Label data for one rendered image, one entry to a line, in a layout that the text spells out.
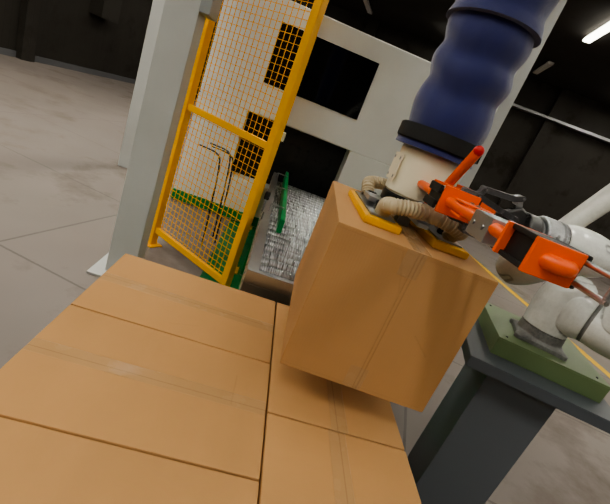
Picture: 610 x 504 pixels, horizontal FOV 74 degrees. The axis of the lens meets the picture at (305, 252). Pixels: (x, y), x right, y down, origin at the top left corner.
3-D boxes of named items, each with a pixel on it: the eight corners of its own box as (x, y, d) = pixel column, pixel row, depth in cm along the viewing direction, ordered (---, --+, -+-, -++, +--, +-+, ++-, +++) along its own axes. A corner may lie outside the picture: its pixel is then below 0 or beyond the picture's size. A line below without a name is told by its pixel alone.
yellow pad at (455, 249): (400, 214, 133) (406, 200, 132) (427, 224, 134) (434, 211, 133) (431, 247, 101) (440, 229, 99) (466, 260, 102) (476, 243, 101)
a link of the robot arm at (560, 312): (528, 312, 157) (559, 263, 150) (577, 340, 146) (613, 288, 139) (516, 316, 145) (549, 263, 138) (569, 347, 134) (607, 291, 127)
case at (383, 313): (295, 274, 159) (333, 180, 146) (387, 308, 162) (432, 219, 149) (279, 363, 102) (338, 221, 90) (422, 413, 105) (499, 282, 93)
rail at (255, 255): (267, 190, 386) (273, 171, 379) (272, 192, 386) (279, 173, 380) (232, 307, 170) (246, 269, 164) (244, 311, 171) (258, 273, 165)
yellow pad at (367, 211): (347, 194, 131) (353, 180, 129) (375, 205, 132) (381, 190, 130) (362, 222, 99) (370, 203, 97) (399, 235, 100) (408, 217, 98)
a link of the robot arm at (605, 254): (572, 257, 86) (526, 270, 98) (631, 280, 88) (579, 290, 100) (575, 212, 89) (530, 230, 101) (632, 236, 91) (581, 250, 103)
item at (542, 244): (490, 250, 60) (508, 219, 59) (533, 266, 61) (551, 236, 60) (519, 271, 52) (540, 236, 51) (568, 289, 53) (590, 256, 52)
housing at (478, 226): (462, 230, 72) (474, 207, 71) (495, 242, 73) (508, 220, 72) (478, 242, 66) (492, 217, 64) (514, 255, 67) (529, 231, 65)
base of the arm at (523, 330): (554, 339, 157) (561, 327, 156) (567, 362, 137) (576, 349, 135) (507, 316, 162) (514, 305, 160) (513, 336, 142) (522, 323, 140)
